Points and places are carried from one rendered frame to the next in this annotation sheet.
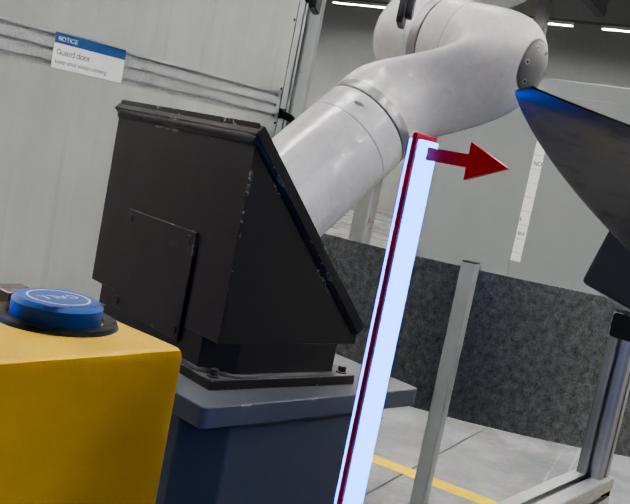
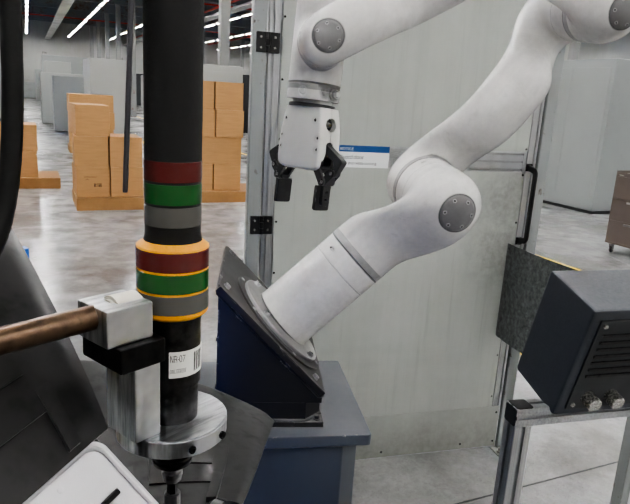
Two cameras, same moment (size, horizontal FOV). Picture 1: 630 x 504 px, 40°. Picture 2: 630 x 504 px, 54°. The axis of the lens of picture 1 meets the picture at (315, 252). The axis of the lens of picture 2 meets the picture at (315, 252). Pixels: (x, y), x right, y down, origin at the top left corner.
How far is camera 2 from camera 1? 0.70 m
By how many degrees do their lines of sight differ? 36
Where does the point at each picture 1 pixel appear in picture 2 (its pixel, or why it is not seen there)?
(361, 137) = (329, 271)
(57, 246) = not seen: hidden behind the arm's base
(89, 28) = (361, 138)
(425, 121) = (383, 255)
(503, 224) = not seen: outside the picture
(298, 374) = (277, 420)
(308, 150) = (295, 281)
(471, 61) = (404, 215)
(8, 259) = not seen: hidden behind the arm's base
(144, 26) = (402, 128)
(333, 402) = (291, 440)
